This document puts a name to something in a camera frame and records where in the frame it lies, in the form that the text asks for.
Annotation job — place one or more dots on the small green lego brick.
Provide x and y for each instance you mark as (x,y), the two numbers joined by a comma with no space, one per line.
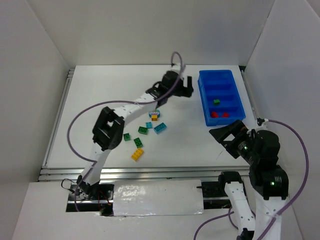
(216,102)

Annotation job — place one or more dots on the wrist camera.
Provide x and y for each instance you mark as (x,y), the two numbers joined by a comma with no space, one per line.
(178,68)
(261,121)

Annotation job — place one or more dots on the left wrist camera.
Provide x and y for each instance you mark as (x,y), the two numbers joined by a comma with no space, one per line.
(178,68)

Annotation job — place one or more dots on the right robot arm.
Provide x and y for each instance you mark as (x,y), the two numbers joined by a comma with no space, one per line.
(259,148)

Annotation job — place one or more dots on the aluminium front rail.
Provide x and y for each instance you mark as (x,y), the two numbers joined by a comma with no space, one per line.
(142,174)

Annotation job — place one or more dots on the green lego brick left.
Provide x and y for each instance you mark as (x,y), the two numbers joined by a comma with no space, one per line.
(126,137)

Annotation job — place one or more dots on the orange small lego brick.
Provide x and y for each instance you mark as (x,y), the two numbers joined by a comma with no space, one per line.
(154,117)

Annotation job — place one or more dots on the red arch lego brick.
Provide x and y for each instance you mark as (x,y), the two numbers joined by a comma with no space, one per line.
(214,115)

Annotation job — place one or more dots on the yellow lego brick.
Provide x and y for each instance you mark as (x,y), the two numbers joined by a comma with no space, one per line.
(137,154)

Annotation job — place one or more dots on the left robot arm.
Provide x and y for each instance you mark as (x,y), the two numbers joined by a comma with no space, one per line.
(109,127)

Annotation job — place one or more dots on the teal printed round lego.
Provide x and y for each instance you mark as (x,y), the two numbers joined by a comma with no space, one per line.
(156,112)

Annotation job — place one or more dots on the small light blue lego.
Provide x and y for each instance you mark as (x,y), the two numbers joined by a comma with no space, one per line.
(149,125)

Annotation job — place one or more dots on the green lego brick lower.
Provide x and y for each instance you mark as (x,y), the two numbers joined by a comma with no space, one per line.
(138,143)

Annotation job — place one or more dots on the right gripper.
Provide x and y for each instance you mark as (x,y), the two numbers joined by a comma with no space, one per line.
(235,141)

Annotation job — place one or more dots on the teal rectangular lego brick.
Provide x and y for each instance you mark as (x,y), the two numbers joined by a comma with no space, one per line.
(160,128)

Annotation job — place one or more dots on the red rectangular lego brick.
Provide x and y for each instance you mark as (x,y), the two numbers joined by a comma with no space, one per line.
(225,115)

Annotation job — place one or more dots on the green lego brick upper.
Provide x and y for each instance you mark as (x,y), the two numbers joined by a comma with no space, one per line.
(143,130)

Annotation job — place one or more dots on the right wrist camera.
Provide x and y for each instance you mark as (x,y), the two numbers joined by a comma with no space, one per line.
(261,121)

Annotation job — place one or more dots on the white foil tape panel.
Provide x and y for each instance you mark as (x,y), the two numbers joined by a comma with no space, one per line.
(158,198)

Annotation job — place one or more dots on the blue divided plastic bin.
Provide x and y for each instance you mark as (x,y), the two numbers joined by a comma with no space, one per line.
(220,84)

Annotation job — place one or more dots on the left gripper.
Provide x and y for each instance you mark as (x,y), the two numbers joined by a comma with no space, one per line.
(185,89)

